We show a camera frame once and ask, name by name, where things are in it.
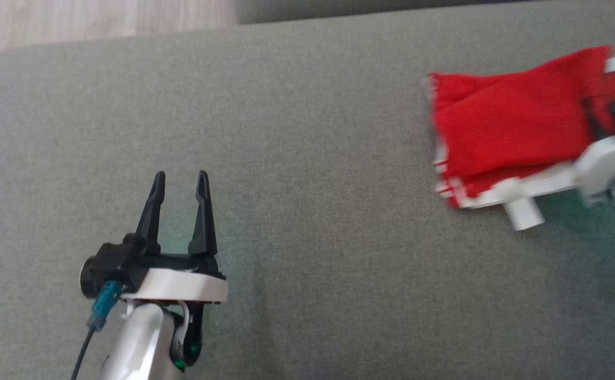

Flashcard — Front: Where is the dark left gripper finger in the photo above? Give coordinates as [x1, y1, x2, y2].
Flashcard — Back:
[135, 171, 167, 255]
[187, 169, 219, 258]

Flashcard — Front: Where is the grey sofa seat cushion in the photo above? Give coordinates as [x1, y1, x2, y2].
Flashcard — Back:
[0, 0, 615, 380]

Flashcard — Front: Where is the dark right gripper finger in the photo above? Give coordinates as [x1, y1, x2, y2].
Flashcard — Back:
[583, 97, 604, 140]

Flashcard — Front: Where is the red Bulls basketball jersey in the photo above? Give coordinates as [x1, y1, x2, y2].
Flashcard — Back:
[422, 45, 615, 232]

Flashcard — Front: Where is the grey sofa back cushion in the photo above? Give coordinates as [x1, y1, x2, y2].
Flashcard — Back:
[235, 0, 548, 25]

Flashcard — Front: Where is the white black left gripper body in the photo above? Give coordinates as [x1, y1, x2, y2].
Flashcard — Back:
[124, 252, 229, 305]

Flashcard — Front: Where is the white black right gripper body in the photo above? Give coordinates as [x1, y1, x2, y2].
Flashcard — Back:
[573, 135, 615, 197]

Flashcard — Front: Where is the black cable teal connector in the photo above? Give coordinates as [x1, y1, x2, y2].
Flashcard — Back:
[70, 280, 124, 380]

